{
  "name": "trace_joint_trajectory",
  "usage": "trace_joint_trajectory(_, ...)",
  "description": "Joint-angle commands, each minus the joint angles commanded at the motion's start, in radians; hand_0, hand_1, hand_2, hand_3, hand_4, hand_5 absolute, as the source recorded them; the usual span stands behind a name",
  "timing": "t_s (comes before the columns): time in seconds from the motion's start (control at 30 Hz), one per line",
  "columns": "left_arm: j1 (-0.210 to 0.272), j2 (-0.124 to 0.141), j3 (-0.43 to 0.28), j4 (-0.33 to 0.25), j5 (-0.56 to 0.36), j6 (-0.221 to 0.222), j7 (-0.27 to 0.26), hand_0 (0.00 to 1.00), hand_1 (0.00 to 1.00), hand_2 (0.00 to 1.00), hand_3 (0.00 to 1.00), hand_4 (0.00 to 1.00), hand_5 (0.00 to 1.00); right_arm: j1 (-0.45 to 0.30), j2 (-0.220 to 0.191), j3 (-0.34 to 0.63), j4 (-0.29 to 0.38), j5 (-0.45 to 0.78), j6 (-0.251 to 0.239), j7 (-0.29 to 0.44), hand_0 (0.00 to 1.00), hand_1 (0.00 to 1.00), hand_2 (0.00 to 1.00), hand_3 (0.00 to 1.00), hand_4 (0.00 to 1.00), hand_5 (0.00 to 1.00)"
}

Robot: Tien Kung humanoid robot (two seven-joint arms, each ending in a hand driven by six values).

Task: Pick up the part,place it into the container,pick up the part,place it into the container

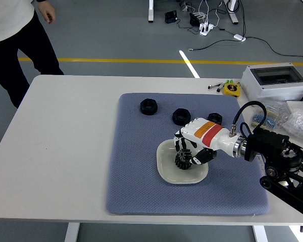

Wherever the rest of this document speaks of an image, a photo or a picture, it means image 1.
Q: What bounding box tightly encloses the small black hex nut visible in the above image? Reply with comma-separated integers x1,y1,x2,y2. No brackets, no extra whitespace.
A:
207,112,223,126

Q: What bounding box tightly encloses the white power strip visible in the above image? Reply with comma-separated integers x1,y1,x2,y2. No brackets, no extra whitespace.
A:
199,22,215,36

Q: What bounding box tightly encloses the white flat box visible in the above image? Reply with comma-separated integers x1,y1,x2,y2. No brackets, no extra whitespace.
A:
285,100,303,113

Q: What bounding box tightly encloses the black charger box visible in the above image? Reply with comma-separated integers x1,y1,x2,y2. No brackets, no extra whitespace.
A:
189,13,201,27

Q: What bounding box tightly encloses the purple label card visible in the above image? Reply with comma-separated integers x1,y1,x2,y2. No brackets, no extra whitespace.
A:
257,154,267,175

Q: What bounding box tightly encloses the white square plate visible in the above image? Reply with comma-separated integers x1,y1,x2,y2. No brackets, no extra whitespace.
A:
156,139,210,185

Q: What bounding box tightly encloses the clear plastic parts bag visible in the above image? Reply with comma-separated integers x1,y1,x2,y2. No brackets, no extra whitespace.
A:
281,109,303,142

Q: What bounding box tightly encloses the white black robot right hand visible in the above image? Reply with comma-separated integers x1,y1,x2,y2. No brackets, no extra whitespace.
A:
173,117,240,165

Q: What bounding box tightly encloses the white table leg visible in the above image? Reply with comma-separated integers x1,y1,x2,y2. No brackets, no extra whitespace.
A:
251,224,269,242
64,223,81,242

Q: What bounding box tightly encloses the yellow tape measure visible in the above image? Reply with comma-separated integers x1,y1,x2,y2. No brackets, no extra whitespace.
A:
222,83,241,98

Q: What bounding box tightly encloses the large black gear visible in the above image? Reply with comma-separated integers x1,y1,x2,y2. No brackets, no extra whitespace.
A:
174,154,193,171

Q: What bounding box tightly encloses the blue-grey quilted mat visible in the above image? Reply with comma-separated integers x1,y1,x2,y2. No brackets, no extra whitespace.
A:
105,92,270,216

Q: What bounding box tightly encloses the large black hex nut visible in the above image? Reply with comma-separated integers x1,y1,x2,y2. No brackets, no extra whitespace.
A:
140,98,159,116

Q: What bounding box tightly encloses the person's hand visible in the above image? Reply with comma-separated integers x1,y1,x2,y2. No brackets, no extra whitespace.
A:
37,0,57,25

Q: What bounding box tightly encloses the person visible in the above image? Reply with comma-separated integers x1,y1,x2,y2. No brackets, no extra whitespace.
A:
0,0,65,109

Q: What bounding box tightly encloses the black power adapter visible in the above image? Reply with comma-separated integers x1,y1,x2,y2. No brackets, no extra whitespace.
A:
164,11,178,24

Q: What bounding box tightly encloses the white desk leg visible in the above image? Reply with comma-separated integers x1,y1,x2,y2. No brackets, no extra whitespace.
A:
148,0,156,24
223,0,241,25

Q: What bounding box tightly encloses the medium black hex nut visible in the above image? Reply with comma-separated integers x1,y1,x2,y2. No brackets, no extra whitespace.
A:
172,108,192,126

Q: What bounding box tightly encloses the white electrical enclosure box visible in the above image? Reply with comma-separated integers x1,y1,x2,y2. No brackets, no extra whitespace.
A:
239,62,303,107

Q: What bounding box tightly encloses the bag of blue resistors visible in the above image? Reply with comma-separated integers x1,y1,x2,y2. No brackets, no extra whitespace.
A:
251,105,278,130

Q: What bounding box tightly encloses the long black floor cable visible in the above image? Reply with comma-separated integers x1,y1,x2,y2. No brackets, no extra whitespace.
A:
188,35,303,60

